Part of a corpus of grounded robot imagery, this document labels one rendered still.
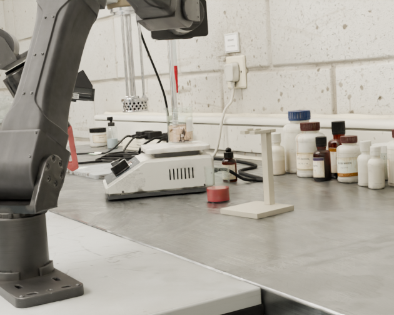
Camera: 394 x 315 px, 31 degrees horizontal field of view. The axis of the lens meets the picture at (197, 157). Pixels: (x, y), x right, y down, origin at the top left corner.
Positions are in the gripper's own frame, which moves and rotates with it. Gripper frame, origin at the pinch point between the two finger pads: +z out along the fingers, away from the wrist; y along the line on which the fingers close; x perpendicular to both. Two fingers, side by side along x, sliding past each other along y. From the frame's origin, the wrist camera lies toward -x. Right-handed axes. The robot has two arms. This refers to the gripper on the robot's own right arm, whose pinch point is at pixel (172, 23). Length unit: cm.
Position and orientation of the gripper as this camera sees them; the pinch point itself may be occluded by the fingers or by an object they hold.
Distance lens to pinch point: 137.9
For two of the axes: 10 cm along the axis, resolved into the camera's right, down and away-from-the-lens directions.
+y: -9.9, 0.8, -1.5
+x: 0.6, 9.9, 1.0
